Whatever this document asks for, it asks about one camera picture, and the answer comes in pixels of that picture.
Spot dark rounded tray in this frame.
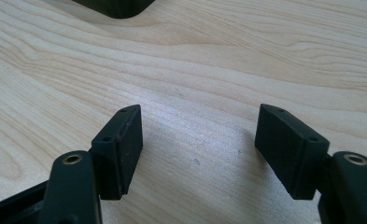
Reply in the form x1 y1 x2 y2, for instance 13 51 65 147
71 0 156 20

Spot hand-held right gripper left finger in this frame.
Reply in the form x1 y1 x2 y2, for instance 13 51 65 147
91 104 144 201

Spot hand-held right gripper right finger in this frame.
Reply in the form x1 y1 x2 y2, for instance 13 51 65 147
254 104 331 201

